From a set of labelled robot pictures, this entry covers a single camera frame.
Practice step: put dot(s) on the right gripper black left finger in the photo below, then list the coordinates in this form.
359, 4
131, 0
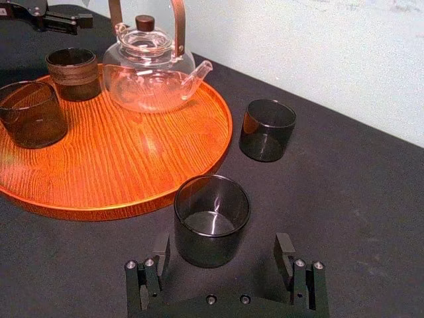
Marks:
149, 281

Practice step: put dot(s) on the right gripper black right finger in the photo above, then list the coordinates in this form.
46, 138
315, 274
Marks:
306, 285

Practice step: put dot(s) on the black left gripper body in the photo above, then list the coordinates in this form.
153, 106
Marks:
20, 10

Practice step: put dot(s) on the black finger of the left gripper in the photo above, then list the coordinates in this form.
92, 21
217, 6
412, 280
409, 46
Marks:
56, 28
71, 20

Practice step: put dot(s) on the smoked glass tumbler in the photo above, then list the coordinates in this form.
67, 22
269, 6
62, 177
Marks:
33, 126
265, 145
212, 245

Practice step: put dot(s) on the round orange wooden tray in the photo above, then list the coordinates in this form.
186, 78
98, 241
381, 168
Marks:
126, 149

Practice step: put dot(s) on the smoked glass with brown sleeve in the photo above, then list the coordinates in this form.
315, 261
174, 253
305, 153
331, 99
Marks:
74, 79

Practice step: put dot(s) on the black table cloth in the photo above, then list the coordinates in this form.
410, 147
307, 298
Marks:
331, 232

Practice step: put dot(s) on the glass teapot lid, brown knob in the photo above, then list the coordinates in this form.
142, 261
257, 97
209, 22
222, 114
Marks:
144, 39

